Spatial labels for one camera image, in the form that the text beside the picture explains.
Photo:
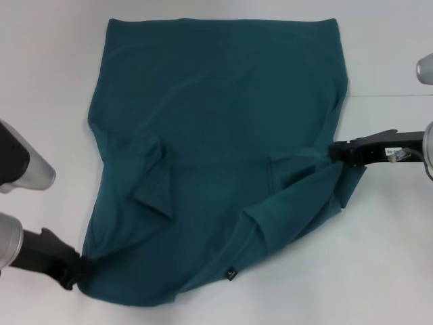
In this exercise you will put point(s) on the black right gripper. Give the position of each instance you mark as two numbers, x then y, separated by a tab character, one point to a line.
385	145

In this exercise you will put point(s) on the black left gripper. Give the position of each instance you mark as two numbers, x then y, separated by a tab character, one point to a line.
44	254

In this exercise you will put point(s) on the blue shirt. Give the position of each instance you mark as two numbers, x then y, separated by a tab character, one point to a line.
220	118

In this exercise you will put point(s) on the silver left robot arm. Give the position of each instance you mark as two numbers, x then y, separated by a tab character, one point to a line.
23	162

